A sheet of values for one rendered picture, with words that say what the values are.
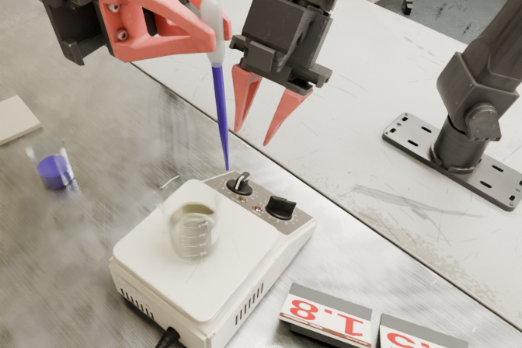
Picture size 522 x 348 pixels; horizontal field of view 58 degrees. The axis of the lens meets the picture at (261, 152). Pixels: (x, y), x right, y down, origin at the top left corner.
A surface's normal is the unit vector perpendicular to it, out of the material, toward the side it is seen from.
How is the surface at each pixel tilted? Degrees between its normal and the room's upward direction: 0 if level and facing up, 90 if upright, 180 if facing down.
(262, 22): 61
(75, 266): 0
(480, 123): 90
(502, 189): 0
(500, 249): 0
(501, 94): 90
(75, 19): 88
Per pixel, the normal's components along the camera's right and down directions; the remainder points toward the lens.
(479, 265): 0.05, -0.69
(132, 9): 0.80, 0.44
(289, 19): -0.26, 0.25
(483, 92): 0.04, 0.73
